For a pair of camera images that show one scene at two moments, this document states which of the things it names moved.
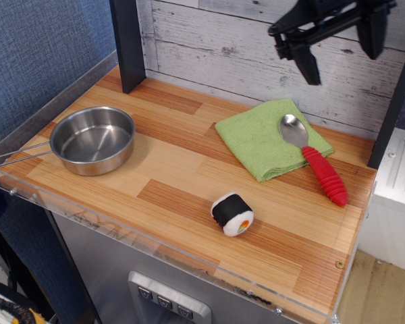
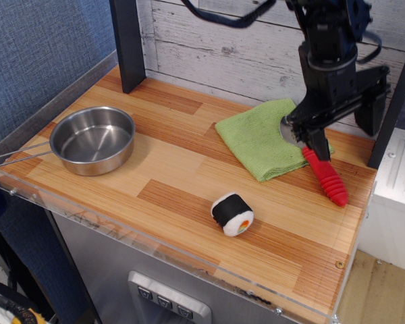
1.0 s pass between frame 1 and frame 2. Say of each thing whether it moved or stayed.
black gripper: moved
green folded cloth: stayed
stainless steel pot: stayed
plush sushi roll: stayed
